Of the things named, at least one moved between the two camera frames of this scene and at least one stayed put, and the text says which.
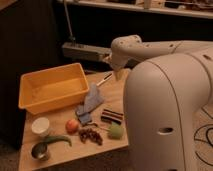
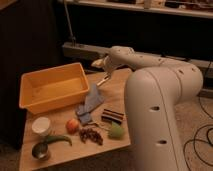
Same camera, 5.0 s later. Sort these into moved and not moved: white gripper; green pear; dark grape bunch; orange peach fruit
Moved: white gripper
Not moved: dark grape bunch; green pear; orange peach fruit
